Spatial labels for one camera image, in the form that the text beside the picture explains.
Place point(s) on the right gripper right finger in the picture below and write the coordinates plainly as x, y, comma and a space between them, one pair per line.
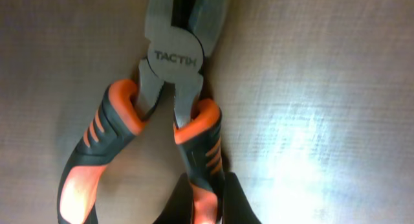
236, 208

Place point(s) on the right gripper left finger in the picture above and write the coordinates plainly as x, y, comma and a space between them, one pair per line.
179, 207

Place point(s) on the orange black needle-nose pliers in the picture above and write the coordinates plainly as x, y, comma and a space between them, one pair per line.
182, 34

